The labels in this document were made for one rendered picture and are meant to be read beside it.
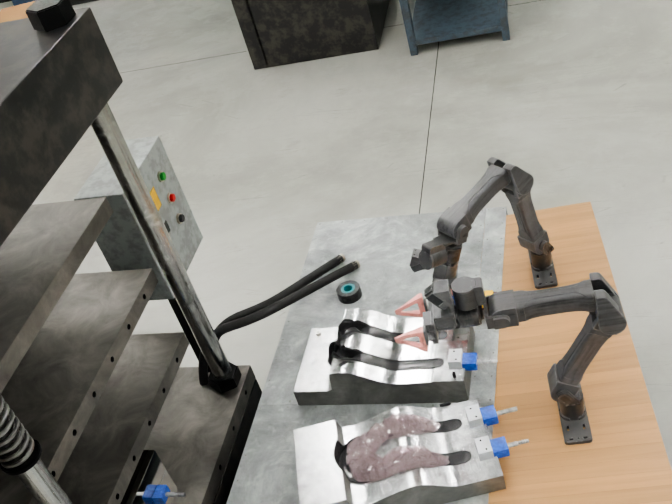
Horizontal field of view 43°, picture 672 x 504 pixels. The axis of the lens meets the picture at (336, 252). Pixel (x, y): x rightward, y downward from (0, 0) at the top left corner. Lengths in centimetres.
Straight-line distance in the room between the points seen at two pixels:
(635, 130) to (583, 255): 210
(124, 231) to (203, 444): 66
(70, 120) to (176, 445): 108
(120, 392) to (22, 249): 51
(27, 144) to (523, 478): 140
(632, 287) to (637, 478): 174
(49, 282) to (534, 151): 321
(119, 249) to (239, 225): 228
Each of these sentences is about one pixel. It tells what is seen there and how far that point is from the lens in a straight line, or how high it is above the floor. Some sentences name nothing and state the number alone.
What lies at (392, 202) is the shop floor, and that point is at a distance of 461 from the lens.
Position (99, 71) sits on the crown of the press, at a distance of 213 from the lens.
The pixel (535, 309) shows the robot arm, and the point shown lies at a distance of 206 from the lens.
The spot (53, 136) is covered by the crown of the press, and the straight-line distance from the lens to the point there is 193.
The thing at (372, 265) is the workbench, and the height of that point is 80.
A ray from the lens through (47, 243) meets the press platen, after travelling 225.
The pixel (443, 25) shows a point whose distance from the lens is 610.
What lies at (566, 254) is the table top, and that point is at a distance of 284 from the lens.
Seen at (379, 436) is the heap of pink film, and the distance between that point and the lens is 228.
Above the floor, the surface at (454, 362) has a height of 92.
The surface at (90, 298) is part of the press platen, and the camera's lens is 244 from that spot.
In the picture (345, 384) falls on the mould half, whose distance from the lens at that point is 245.
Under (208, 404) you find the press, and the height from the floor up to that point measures 78.
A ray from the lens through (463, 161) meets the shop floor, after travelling 480.
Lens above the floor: 263
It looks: 37 degrees down
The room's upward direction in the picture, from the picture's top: 18 degrees counter-clockwise
